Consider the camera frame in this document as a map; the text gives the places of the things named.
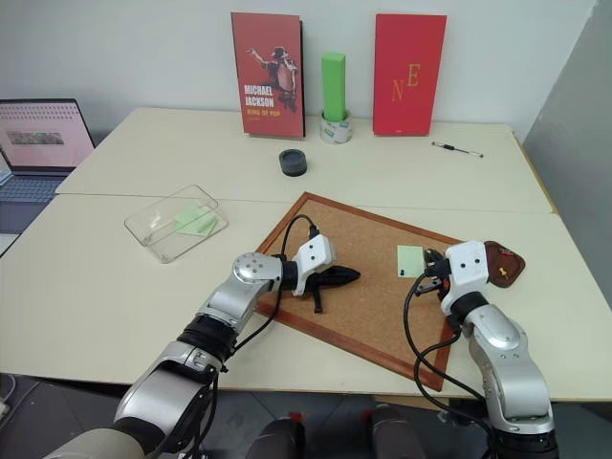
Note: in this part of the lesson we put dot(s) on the clear tape roll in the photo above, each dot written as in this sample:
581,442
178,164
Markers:
336,130

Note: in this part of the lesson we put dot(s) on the dark rounded shape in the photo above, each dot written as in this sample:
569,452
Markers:
282,437
397,432

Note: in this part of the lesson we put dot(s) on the clear plastic box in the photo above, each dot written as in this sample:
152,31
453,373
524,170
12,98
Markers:
177,225

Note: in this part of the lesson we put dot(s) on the brown leather tray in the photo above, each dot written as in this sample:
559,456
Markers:
509,268

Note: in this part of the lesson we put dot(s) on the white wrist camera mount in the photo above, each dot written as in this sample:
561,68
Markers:
468,268
313,253

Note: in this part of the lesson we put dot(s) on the red book gold letters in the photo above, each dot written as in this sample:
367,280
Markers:
408,72

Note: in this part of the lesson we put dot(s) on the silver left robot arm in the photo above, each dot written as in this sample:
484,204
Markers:
225,306

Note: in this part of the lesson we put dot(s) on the red Michael Jackson book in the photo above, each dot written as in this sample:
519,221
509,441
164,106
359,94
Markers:
268,72

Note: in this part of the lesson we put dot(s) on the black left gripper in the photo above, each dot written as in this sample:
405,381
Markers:
321,279

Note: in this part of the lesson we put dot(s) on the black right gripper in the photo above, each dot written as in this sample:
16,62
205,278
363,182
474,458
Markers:
436,268

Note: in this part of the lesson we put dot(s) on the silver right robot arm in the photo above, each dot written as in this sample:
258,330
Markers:
507,363

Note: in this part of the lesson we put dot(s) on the green sticky note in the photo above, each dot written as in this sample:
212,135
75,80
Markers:
196,221
410,260

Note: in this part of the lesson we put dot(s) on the black and white pen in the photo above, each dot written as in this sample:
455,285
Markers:
456,148

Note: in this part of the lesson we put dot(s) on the red pushpin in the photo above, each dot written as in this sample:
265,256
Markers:
503,250

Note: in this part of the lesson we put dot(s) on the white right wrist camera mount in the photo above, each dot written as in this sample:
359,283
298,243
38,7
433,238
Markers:
468,268

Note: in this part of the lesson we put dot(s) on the black round container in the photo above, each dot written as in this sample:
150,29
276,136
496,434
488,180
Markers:
293,162

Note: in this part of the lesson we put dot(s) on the beige robot torso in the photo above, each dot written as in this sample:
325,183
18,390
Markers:
95,444

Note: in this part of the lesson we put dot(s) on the green rectangular block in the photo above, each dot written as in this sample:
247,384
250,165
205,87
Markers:
334,86

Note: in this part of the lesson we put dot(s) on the wood framed cork board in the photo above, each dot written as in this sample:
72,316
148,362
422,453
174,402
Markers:
363,248

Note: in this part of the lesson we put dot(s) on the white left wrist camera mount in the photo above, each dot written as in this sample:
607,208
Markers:
313,253

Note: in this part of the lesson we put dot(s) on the open laptop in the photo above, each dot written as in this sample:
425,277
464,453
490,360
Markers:
38,153

